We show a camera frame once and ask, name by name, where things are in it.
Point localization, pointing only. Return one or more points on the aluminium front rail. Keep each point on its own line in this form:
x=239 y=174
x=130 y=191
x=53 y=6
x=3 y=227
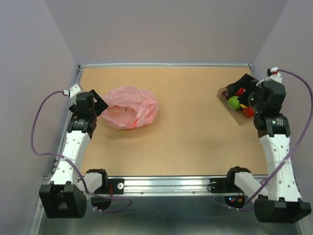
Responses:
x=166 y=184

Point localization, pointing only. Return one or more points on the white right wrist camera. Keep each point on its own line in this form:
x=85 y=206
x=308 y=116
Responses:
x=272 y=74

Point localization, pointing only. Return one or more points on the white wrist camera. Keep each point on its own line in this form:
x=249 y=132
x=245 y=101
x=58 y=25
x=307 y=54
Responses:
x=73 y=92
x=272 y=74

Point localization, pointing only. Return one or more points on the dark purple fruit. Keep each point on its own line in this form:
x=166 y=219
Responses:
x=225 y=94

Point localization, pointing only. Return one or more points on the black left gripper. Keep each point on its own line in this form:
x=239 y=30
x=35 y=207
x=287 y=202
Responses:
x=100 y=105

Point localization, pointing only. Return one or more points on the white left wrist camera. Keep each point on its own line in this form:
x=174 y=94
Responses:
x=73 y=92

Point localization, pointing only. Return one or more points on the red apple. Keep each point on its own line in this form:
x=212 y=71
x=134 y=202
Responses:
x=248 y=112

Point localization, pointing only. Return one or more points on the red pomegranate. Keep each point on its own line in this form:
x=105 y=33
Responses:
x=240 y=92

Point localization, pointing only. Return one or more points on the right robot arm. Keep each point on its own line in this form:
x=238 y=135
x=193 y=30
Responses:
x=274 y=135

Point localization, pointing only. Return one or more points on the green fruit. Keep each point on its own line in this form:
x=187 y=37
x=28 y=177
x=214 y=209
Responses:
x=233 y=103

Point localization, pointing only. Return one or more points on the pink plastic bag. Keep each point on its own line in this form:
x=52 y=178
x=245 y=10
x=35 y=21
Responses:
x=129 y=108

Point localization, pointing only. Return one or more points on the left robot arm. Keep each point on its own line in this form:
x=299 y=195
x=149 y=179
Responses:
x=66 y=194

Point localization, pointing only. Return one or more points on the clear plastic container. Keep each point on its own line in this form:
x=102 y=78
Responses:
x=248 y=84

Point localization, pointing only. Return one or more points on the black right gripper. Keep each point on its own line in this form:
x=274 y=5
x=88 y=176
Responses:
x=247 y=82

